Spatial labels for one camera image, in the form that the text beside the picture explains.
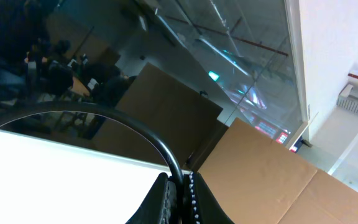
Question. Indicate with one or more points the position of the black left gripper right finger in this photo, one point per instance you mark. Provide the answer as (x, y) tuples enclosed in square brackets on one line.
[(199, 204)]

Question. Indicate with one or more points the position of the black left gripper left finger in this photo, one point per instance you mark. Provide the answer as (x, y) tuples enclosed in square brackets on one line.
[(159, 205)]

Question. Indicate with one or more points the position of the brown cardboard box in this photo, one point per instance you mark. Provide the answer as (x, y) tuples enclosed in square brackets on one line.
[(253, 178)]

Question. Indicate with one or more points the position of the glass partition wall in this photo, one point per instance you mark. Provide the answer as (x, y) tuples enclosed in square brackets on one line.
[(239, 54)]

